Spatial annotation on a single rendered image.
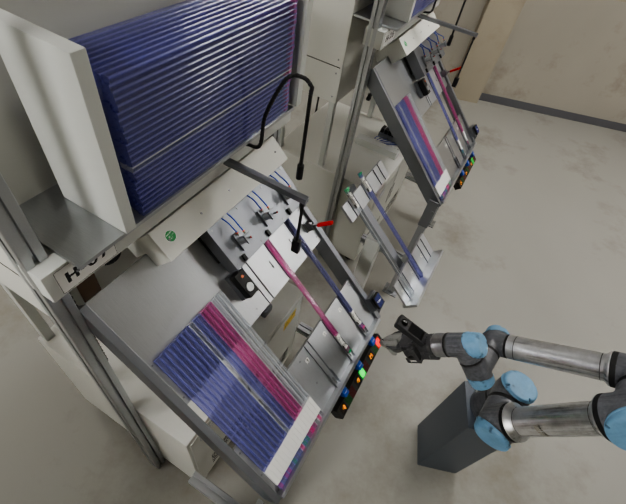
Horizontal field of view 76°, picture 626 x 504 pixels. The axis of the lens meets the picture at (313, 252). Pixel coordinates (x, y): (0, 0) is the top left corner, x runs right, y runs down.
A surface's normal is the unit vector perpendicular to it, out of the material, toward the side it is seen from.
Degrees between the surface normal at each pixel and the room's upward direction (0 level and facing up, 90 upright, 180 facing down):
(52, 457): 0
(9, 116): 90
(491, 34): 90
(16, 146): 90
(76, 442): 0
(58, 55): 90
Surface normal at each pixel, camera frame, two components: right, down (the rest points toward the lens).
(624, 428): -0.57, 0.48
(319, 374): 0.68, -0.17
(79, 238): 0.14, -0.65
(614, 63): -0.18, 0.73
